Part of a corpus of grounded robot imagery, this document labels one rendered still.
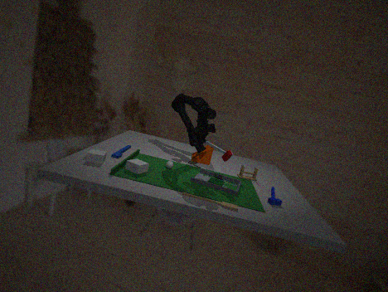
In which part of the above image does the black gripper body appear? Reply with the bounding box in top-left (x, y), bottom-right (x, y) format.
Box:
top-left (187, 119), bottom-right (216, 134)

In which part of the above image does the green flat mat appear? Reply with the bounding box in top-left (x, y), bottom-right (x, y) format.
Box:
top-left (110, 153), bottom-right (265, 212)

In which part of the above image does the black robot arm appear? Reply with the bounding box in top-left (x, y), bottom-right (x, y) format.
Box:
top-left (172, 94), bottom-right (216, 153)

